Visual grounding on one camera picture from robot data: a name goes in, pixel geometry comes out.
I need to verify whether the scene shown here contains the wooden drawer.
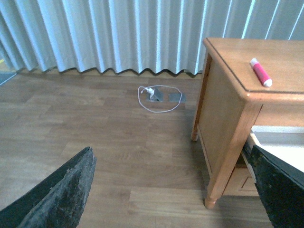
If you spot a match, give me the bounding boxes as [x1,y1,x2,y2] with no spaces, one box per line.
[242,125,304,183]
[223,167,258,197]

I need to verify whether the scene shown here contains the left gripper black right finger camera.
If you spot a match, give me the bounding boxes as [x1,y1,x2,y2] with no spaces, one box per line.
[250,145,304,228]

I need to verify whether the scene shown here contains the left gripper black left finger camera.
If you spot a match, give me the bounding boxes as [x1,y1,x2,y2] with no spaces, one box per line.
[0,147,97,228]

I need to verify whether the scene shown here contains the white charger cable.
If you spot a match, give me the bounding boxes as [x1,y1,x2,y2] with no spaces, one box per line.
[137,85,182,114]

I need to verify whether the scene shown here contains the pale pleated curtain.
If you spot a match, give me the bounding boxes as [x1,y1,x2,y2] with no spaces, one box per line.
[0,0,304,74]

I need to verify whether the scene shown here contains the wooden nightstand cabinet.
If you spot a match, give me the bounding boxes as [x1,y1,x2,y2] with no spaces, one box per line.
[191,38,304,209]

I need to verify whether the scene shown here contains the pink marker white caps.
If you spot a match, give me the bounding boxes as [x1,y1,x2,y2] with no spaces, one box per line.
[250,58,273,87]

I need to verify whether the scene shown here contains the white charger plug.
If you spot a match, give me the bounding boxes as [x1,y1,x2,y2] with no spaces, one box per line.
[145,87,154,95]

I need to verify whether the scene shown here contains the open metal floor socket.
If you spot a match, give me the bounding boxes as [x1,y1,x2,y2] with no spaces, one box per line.
[146,87,163,102]

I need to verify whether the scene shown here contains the grey floor mat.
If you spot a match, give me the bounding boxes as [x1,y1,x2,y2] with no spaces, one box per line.
[0,71,17,86]

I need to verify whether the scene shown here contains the closed metal floor plate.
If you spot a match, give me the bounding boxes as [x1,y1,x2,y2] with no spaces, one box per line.
[169,93,186,103]

